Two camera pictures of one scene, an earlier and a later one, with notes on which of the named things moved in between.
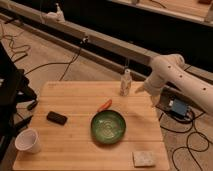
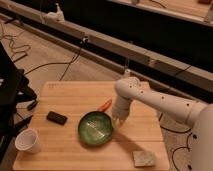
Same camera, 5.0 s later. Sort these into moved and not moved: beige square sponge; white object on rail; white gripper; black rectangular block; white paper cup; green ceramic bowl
Moved: green ceramic bowl; white gripper
Not moved: black rectangular block; white paper cup; beige square sponge; white object on rail
